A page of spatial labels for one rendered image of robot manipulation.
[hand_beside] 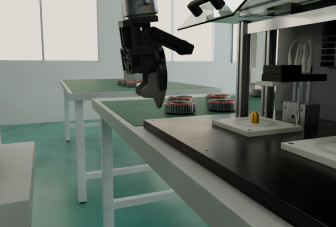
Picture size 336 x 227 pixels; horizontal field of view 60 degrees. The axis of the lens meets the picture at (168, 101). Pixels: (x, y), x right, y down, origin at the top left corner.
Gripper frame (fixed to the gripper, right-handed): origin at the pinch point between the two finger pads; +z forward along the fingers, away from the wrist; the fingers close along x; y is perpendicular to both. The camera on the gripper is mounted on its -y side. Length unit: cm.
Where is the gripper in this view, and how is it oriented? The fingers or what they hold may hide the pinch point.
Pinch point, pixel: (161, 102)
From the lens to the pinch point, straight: 70.1
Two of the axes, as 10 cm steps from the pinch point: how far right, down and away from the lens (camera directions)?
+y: -9.0, 2.0, -3.8
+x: 4.2, 1.8, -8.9
